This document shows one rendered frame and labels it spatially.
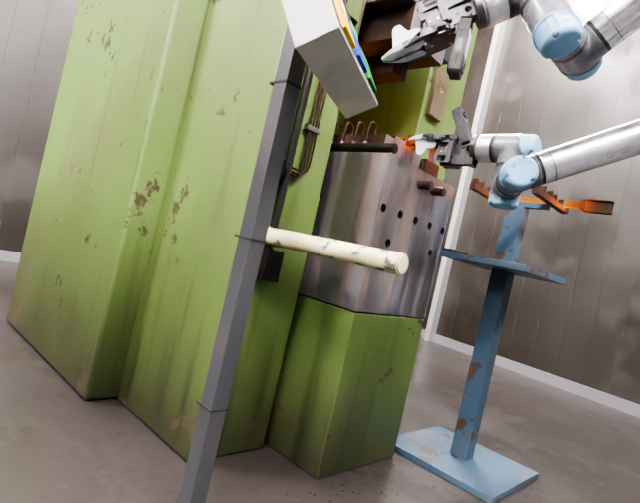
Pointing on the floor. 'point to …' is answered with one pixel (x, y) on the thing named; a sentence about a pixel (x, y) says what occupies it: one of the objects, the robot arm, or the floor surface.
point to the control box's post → (243, 274)
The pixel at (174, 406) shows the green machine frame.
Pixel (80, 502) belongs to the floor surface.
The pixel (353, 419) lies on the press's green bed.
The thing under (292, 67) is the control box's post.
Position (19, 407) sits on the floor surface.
